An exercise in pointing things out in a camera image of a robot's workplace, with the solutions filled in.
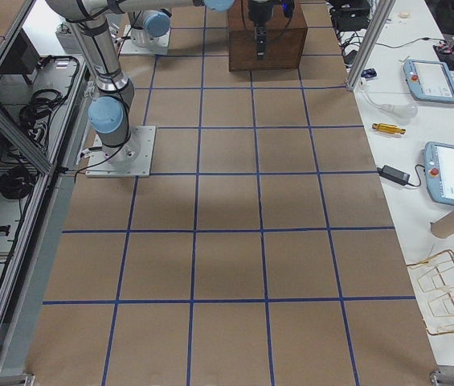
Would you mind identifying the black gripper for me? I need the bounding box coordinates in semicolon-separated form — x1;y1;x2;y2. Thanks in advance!
248;0;271;60

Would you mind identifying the dark wooden drawer cabinet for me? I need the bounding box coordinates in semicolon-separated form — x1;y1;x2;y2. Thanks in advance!
227;1;308;72

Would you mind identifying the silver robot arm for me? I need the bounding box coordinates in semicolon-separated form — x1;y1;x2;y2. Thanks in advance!
47;1;234;175
128;9;171;47

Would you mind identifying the blue computer mouse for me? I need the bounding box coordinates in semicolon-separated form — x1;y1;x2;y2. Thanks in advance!
361;68;377;79

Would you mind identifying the clear light bulb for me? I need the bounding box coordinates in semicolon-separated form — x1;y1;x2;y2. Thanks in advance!
358;78;418;120

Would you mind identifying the far teach pendant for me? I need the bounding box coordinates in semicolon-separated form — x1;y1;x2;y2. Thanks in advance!
403;60;454;105

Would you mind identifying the teach pendant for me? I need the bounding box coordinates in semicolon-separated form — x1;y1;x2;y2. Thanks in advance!
403;60;454;105
423;142;454;206

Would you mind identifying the black power adapter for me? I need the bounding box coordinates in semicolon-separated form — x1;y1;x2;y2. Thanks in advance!
377;165;410;186

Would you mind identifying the near teach pendant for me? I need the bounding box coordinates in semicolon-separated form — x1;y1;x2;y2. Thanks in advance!
423;142;454;206

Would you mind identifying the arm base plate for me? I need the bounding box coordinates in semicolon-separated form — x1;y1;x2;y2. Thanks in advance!
117;24;170;55
84;125;157;178

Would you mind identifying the aluminium frame post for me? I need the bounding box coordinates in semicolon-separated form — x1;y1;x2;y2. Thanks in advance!
346;0;395;91

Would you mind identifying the gold wire rack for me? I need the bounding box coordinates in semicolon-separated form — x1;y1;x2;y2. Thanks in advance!
407;249;454;336

